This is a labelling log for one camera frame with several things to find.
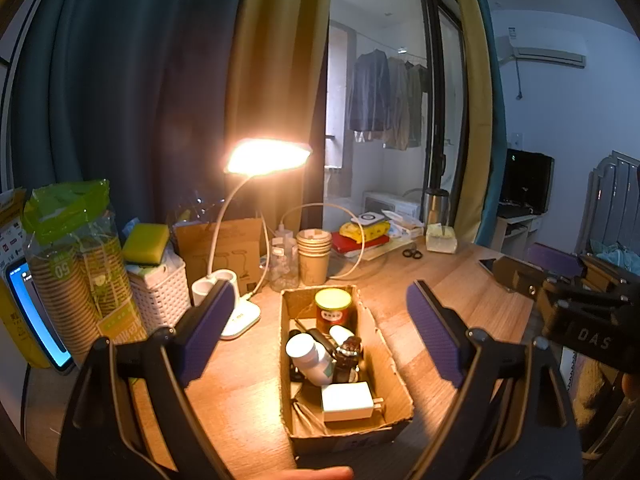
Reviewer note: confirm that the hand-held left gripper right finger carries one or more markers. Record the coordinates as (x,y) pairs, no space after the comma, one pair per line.
(435,332)

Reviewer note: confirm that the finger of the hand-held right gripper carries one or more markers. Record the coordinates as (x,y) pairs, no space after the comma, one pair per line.
(555,260)
(520,280)

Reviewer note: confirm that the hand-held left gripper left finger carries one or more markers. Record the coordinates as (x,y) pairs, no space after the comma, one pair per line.
(207,330)

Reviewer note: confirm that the cardboard box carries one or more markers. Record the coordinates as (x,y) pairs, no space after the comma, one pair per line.
(390,390)

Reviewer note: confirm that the black wristwatch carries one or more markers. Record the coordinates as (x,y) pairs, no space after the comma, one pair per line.
(347,360)

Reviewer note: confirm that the white earbuds case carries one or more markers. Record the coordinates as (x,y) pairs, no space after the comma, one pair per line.
(342,334)

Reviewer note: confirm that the white pill bottle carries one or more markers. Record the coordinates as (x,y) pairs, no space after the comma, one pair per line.
(307,355)

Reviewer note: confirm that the red small packet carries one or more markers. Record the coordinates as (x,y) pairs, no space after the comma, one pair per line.
(333,310)

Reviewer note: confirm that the white power adapter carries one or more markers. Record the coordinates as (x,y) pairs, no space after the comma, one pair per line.
(347,402)

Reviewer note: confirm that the person's right hand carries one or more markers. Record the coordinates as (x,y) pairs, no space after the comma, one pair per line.
(631,387)

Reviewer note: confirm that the person's left hand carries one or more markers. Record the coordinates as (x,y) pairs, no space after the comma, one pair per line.
(300,474)

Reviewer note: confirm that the white cabinet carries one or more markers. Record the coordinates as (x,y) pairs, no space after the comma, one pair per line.
(517,230)

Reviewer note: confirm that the white woven plastic basket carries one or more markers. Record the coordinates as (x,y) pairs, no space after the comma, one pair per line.
(160,295)

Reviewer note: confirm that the blue printed blanket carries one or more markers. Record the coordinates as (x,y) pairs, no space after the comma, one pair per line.
(617,252)

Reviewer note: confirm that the grey headboard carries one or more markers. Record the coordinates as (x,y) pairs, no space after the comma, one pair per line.
(610,200)

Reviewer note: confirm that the black scissors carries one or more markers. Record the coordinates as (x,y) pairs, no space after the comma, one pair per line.
(413,252)

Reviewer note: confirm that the black monitor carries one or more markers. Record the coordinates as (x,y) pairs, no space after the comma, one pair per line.
(527,180)

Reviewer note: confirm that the pale green tissue pack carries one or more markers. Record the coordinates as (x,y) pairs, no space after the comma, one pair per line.
(441,238)

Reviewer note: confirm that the flat cardboard lamp packaging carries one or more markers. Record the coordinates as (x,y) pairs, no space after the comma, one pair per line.
(235,245)

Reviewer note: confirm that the clear plastic bottles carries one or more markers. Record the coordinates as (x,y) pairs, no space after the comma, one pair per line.
(284,260)

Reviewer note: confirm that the yellow green sponge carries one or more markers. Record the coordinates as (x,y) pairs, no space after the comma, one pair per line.
(146,244)

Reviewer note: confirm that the white packets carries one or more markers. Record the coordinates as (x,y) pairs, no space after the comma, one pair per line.
(406,227)

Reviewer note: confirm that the steel tumbler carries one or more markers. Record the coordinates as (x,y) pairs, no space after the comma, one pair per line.
(436,205)

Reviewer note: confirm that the teal curtain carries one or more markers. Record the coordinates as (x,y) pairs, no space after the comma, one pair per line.
(497,160)

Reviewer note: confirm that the red book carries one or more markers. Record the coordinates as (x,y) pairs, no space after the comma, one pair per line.
(357,246)

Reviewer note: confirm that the yellow wipes pack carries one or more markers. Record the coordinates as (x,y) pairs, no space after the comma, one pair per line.
(365,232)

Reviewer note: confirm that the stack of brown paper cups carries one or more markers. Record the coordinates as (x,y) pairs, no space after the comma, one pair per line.
(314,260)

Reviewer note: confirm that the white flat gadget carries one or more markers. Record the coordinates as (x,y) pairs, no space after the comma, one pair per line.
(370,220)

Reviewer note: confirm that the white microwave oven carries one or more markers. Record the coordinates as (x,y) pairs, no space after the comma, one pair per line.
(392,205)

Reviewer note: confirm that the green pack of paper cups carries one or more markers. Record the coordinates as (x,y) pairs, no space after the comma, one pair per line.
(80,280)

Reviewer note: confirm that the lit smartphone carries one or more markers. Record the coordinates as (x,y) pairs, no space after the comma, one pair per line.
(40,320)

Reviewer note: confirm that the yellow curtain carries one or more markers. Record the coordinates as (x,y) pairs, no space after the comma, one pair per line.
(280,60)
(472,110)

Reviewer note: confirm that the white desk lamp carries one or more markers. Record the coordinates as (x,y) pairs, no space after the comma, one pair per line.
(265,155)

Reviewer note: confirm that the hanging olive shirt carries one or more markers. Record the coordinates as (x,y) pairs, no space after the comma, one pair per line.
(417,105)

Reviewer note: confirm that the white air conditioner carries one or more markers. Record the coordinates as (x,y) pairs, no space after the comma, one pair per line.
(547,52)

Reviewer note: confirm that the hanging grey shirt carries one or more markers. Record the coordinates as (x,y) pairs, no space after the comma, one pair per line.
(397,105)

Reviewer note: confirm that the hanging blue shirt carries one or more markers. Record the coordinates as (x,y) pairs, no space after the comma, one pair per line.
(369,90)

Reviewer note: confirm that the dark blue curtain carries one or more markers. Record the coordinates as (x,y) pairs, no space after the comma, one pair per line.
(125,85)

